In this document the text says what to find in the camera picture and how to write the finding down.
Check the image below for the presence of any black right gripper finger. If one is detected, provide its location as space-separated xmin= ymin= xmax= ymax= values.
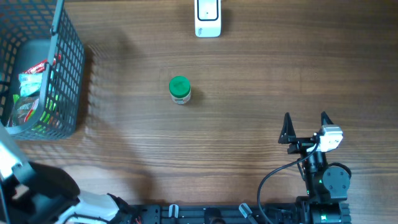
xmin=278 ymin=113 xmax=296 ymax=144
xmin=321 ymin=111 xmax=333 ymax=126

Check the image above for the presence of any green lid jar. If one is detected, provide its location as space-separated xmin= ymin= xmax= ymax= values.
xmin=169 ymin=76 xmax=191 ymax=105

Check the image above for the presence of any green clear snack bag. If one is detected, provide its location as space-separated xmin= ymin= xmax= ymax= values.
xmin=6 ymin=95 xmax=59 ymax=128

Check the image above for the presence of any pale teal snack packet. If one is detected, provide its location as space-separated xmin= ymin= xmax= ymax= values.
xmin=18 ymin=73 xmax=43 ymax=97

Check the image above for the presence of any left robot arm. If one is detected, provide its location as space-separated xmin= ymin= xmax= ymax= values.
xmin=1 ymin=127 xmax=139 ymax=223

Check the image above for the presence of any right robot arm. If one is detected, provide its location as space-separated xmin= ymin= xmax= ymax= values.
xmin=278 ymin=112 xmax=352 ymax=223

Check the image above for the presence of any white barcode scanner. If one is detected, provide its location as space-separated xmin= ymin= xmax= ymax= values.
xmin=194 ymin=0 xmax=221 ymax=38

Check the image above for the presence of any red snack wrapper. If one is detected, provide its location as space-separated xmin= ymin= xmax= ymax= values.
xmin=22 ymin=54 xmax=62 ymax=74

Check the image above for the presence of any dark grey mesh basket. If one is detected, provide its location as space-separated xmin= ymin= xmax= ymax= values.
xmin=1 ymin=1 xmax=85 ymax=140

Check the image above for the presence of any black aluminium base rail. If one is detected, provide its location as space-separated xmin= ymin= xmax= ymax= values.
xmin=130 ymin=203 xmax=352 ymax=224

